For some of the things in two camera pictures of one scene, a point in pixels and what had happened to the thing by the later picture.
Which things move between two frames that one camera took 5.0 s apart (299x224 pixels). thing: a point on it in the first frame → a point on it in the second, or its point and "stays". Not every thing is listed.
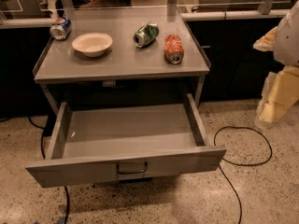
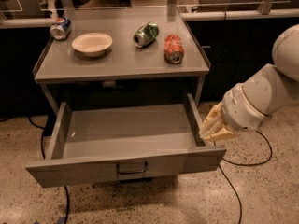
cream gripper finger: [265, 43] → [235, 109]
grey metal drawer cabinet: [123, 55] stays
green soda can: [146, 34] stays
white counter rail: [236, 14] stays
